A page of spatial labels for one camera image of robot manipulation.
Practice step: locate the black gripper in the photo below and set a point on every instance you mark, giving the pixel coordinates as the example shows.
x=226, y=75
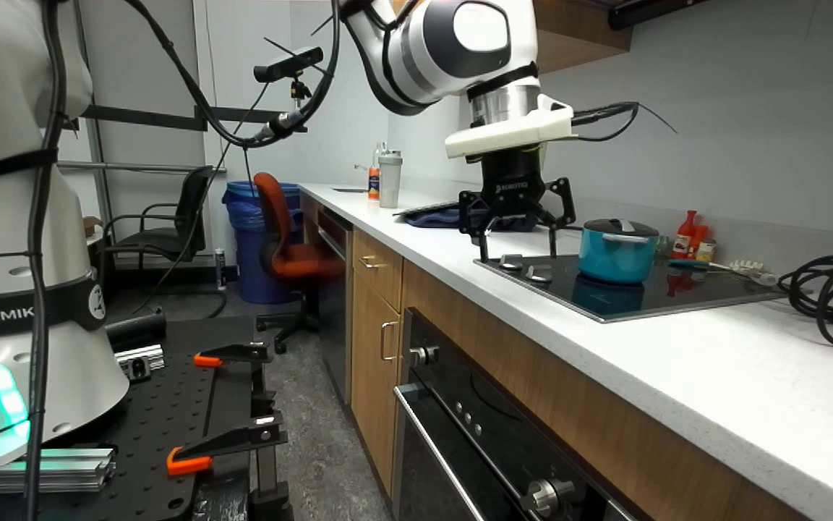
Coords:
x=514, y=193

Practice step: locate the round glass pot lid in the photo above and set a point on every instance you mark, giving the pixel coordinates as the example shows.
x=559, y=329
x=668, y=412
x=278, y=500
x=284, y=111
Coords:
x=619, y=229

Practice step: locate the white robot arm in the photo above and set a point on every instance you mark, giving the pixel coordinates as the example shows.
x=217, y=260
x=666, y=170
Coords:
x=48, y=284

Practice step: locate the blue pot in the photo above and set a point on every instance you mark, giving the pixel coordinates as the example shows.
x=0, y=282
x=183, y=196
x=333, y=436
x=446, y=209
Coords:
x=615, y=263

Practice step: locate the dark blue cloth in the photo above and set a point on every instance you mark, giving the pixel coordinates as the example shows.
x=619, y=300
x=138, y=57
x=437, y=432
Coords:
x=446, y=216

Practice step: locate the orange label bottle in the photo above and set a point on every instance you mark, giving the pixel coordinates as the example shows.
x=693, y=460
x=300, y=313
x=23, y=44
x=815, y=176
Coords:
x=373, y=172

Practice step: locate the wooden cabinet door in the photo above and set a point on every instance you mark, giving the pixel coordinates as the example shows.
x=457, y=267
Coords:
x=378, y=338

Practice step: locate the red bottle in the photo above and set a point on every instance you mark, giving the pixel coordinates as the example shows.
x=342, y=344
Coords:
x=687, y=235

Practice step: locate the orange office chair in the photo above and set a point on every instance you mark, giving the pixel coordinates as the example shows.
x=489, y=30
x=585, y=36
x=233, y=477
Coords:
x=304, y=267

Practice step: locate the black built-in oven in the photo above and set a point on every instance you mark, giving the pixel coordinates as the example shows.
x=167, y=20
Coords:
x=473, y=452

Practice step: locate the blue trash bin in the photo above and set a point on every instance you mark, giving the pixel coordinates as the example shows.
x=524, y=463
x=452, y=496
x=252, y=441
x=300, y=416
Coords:
x=252, y=240

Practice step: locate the black armchair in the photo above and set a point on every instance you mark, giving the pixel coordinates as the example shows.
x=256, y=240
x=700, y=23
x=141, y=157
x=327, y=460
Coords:
x=168, y=229

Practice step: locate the black perforated robot table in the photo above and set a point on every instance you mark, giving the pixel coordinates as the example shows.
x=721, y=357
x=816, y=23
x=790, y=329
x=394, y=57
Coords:
x=110, y=423

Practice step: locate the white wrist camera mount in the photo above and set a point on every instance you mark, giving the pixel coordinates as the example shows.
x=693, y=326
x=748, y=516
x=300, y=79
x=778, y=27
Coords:
x=534, y=128

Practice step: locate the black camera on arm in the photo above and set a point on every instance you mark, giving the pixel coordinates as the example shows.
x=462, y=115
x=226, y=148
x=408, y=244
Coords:
x=287, y=69

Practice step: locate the orange-handled clamp front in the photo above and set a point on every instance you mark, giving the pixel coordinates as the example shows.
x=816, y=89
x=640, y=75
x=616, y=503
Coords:
x=197, y=460

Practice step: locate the orange-handled clamp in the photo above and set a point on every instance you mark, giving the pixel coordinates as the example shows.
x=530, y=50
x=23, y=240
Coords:
x=217, y=357
x=197, y=460

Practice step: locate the orange-handled clamp rear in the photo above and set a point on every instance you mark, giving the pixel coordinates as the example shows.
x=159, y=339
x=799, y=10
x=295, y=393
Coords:
x=217, y=357

